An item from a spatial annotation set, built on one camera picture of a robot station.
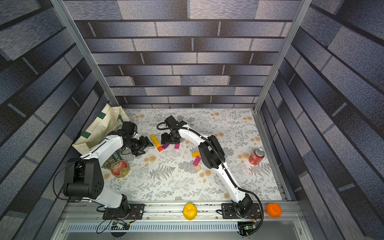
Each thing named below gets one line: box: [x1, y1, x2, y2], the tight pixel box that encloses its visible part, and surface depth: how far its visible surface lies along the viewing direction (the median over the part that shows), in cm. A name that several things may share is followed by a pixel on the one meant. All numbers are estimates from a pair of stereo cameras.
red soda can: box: [249, 148, 265, 166], surface depth 85 cm
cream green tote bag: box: [72, 103, 131, 156], surface depth 90 cm
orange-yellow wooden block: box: [150, 134, 161, 148], surface depth 103 cm
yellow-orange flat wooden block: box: [191, 151, 201, 158], surface depth 97 cm
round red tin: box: [111, 160, 130, 178], surface depth 87 cm
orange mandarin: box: [266, 203, 283, 218], surface depth 72 cm
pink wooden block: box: [193, 156, 201, 167], surface depth 94 cm
